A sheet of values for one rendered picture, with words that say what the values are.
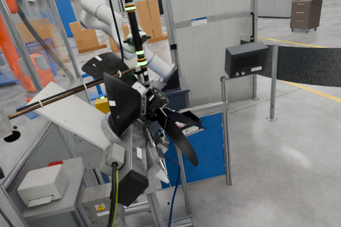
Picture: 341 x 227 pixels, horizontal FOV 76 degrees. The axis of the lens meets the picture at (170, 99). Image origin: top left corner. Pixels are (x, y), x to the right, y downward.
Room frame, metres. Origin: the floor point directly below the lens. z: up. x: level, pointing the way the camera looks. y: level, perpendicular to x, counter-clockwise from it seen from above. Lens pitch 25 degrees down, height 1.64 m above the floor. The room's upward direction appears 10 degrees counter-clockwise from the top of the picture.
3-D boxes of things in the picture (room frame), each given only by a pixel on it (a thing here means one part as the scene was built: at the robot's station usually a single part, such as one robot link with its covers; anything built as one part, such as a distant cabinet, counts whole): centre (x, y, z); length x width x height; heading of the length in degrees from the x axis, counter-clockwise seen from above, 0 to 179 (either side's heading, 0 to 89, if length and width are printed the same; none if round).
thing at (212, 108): (1.40, 0.03, 0.82); 0.90 x 0.04 x 0.08; 94
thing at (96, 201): (0.79, 0.42, 0.73); 0.15 x 0.09 x 0.22; 94
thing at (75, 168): (0.88, 0.64, 0.85); 0.36 x 0.24 x 0.03; 4
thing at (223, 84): (1.44, -0.40, 0.96); 0.03 x 0.03 x 0.20; 4
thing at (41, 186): (0.80, 0.67, 0.92); 0.17 x 0.16 x 0.11; 94
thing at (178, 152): (1.22, 0.01, 0.40); 0.03 x 0.03 x 0.80; 19
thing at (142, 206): (0.89, 0.31, 0.56); 0.19 x 0.04 x 0.04; 94
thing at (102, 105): (1.37, 0.43, 1.02); 0.16 x 0.10 x 0.11; 94
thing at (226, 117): (1.44, -0.40, 0.39); 0.04 x 0.04 x 0.78; 4
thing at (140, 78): (1.03, 0.11, 1.31); 0.09 x 0.07 x 0.10; 129
